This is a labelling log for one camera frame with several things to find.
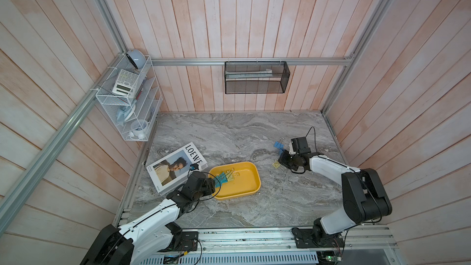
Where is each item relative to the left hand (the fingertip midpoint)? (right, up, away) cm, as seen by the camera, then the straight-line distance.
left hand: (209, 185), depth 87 cm
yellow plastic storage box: (+19, +1, +3) cm, 19 cm away
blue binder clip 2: (+38, +15, +12) cm, 43 cm away
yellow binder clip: (+11, +4, +4) cm, 12 cm away
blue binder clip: (+38, +18, +16) cm, 45 cm away
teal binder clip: (+4, +1, +2) cm, 4 cm away
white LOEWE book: (-19, +7, +3) cm, 21 cm away
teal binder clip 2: (+6, +3, +1) cm, 7 cm away
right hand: (+36, +12, +8) cm, 38 cm away
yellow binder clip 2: (+34, +9, +7) cm, 36 cm away
